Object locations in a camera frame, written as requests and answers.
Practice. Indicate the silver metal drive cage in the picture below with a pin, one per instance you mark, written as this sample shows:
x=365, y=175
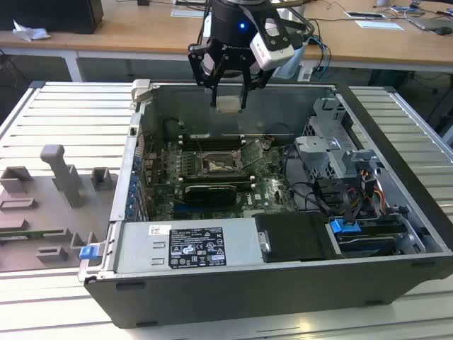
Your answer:
x=318, y=156

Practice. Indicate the metal CPU socket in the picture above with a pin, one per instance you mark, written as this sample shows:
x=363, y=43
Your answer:
x=223, y=167

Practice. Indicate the silver square CPU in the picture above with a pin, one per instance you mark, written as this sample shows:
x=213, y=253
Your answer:
x=227, y=104

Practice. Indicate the grey power supply unit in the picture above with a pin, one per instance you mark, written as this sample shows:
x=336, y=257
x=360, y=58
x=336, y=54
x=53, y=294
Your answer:
x=141, y=248

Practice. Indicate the blue plastic case latch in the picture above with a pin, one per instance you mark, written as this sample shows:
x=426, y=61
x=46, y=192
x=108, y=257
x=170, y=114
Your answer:
x=88, y=252

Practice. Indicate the black RAM slot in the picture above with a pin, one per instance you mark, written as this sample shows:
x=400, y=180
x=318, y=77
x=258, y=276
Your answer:
x=219, y=140
x=216, y=183
x=216, y=180
x=219, y=147
x=216, y=177
x=219, y=144
x=216, y=174
x=219, y=137

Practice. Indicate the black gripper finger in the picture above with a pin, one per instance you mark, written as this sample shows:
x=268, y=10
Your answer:
x=214, y=95
x=244, y=93

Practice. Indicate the black box on desk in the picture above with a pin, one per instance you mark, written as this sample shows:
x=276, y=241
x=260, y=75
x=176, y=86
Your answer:
x=53, y=14

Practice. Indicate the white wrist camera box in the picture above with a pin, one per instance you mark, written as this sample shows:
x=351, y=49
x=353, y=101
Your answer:
x=274, y=55

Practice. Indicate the black plastic shroud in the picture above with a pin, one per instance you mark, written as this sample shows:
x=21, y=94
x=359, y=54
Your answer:
x=293, y=237

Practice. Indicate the hard disk in blue carrier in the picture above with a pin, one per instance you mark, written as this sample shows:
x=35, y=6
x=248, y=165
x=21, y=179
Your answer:
x=345, y=226

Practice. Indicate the crumpled white paper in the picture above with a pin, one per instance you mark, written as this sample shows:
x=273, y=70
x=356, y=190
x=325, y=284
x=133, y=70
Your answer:
x=30, y=32

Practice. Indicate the grey parts rack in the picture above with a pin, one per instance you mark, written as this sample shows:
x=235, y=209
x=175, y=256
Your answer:
x=42, y=219

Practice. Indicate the black graphics card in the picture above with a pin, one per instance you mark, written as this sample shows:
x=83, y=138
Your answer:
x=209, y=195

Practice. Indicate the grey laptop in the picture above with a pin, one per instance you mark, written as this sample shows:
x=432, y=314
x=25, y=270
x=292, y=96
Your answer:
x=431, y=23

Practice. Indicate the black open PC case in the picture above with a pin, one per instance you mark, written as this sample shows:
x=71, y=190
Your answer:
x=247, y=297

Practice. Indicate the wooden desk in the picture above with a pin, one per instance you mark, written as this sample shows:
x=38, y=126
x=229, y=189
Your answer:
x=141, y=28

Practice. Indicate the green motherboard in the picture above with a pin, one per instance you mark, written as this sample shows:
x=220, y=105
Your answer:
x=269, y=191

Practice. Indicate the white paper sheet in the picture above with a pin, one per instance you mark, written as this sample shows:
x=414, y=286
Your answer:
x=378, y=25

